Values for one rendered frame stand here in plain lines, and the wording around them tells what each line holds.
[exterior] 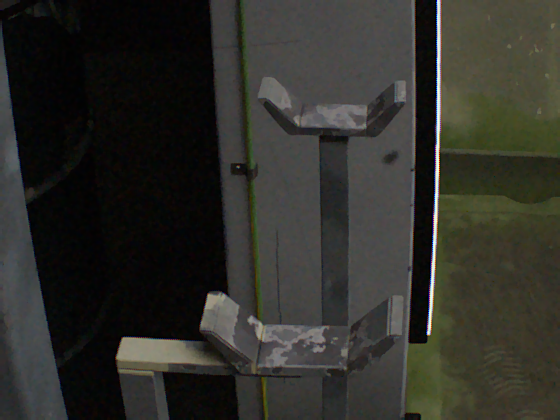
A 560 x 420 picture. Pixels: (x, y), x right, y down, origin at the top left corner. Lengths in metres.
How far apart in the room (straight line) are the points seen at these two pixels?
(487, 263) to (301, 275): 1.29
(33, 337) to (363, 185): 0.53
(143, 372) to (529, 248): 2.01
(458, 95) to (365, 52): 1.54
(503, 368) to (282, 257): 1.05
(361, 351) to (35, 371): 0.23
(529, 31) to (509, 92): 0.15
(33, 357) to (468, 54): 2.03
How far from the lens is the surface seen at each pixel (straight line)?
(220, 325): 0.47
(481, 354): 2.17
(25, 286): 0.62
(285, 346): 0.48
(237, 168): 1.09
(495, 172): 2.57
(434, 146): 1.08
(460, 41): 2.58
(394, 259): 1.14
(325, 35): 1.03
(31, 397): 0.63
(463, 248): 2.45
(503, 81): 2.57
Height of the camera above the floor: 1.40
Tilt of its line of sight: 32 degrees down
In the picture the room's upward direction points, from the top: 3 degrees counter-clockwise
